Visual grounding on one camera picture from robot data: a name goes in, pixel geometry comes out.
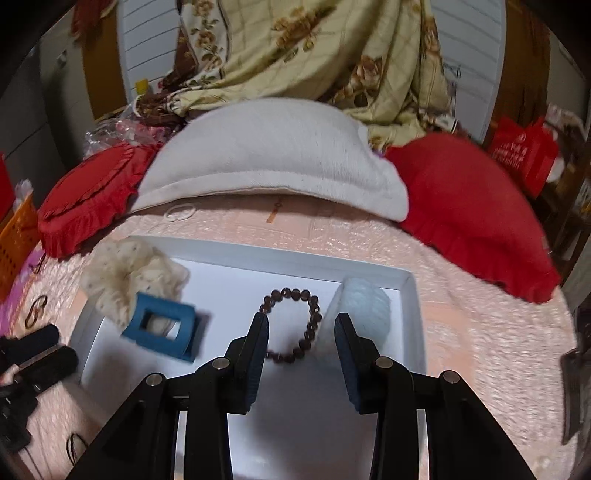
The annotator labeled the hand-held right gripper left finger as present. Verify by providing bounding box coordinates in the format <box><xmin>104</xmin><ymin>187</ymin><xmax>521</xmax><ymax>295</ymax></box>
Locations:
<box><xmin>65</xmin><ymin>312</ymin><xmax>271</xmax><ymax>480</ymax></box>

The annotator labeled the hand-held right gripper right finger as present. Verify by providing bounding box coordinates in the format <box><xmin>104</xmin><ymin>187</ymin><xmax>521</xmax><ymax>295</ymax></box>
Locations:
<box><xmin>333</xmin><ymin>312</ymin><xmax>539</xmax><ymax>480</ymax></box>

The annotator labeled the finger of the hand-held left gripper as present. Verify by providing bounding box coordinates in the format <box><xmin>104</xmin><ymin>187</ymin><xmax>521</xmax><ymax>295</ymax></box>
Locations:
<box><xmin>16</xmin><ymin>346</ymin><xmax>79</xmax><ymax>395</ymax></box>
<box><xmin>7</xmin><ymin>324</ymin><xmax>61</xmax><ymax>367</ymax></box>

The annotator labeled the brown bead bracelet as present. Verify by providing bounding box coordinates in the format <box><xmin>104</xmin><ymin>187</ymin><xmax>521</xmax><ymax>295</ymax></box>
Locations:
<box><xmin>259</xmin><ymin>287</ymin><xmax>324</xmax><ymax>365</ymax></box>

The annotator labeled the white shallow tray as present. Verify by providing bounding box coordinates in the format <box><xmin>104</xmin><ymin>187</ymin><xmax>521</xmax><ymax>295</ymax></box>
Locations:
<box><xmin>69</xmin><ymin>235</ymin><xmax>428</xmax><ymax>480</ymax></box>

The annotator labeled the purple floral sheet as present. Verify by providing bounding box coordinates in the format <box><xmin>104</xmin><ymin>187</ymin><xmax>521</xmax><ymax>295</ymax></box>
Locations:
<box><xmin>9</xmin><ymin>249</ymin><xmax>47</xmax><ymax>301</ymax></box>

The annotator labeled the orange plastic basket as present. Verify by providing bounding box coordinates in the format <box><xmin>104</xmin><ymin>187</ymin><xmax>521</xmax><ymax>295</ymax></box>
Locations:
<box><xmin>0</xmin><ymin>191</ymin><xmax>42</xmax><ymax>303</ymax></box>

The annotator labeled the cream dotted scrunchie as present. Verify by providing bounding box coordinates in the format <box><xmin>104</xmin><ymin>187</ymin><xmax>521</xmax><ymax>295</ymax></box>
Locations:
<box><xmin>81</xmin><ymin>239</ymin><xmax>190</xmax><ymax>326</ymax></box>

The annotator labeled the pink quilted bedspread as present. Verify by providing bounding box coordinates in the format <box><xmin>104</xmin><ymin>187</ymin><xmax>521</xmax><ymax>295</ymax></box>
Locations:
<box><xmin>9</xmin><ymin>194</ymin><xmax>578</xmax><ymax>480</ymax></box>

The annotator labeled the round red ruffled cushion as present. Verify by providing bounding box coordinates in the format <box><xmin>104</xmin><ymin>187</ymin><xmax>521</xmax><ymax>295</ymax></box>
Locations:
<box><xmin>37</xmin><ymin>142</ymin><xmax>160</xmax><ymax>259</ymax></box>

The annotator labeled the red box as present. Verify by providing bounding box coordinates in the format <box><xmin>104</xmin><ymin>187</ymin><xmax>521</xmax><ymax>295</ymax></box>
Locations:
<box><xmin>0</xmin><ymin>152</ymin><xmax>17</xmax><ymax>222</ymax></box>

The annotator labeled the large red ruffled pillow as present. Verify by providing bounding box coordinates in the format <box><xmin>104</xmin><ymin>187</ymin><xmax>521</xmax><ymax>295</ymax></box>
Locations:
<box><xmin>383</xmin><ymin>133</ymin><xmax>561</xmax><ymax>304</ymax></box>

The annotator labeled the white pillow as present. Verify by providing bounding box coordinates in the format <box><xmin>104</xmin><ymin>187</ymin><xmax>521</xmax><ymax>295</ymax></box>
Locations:
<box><xmin>127</xmin><ymin>98</ymin><xmax>411</xmax><ymax>222</ymax></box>

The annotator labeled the clear plastic bag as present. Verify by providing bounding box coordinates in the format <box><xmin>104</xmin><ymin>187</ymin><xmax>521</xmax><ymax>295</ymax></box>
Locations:
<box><xmin>83</xmin><ymin>115</ymin><xmax>185</xmax><ymax>158</ymax></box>

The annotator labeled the dark wooden chair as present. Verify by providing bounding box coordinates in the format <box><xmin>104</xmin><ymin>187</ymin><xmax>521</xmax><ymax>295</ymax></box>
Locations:
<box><xmin>538</xmin><ymin>124</ymin><xmax>591</xmax><ymax>278</ymax></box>

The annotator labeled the red shopping bag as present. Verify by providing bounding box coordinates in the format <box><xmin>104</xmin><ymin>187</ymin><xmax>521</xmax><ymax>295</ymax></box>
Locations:
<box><xmin>487</xmin><ymin>115</ymin><xmax>559</xmax><ymax>199</ymax></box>

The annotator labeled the cream floral blanket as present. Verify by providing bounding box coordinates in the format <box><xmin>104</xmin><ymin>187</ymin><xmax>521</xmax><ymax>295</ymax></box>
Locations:
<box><xmin>134</xmin><ymin>0</ymin><xmax>460</xmax><ymax>151</ymax></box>

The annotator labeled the white slatted headboard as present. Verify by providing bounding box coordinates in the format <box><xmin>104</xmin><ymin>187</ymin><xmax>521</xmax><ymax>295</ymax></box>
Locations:
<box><xmin>117</xmin><ymin>0</ymin><xmax>506</xmax><ymax>148</ymax></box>

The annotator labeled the red hanging cloth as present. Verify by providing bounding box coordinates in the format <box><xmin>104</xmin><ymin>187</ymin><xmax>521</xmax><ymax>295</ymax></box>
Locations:
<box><xmin>69</xmin><ymin>0</ymin><xmax>116</xmax><ymax>35</ymax></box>

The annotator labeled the black hair tie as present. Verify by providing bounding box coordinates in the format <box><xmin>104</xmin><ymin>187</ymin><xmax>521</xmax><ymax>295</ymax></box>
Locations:
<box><xmin>67</xmin><ymin>431</ymin><xmax>90</xmax><ymax>464</ymax></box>

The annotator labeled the white hair tie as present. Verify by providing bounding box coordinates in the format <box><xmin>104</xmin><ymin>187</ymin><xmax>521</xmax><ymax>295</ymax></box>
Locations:
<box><xmin>165</xmin><ymin>203</ymin><xmax>195</xmax><ymax>223</ymax></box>

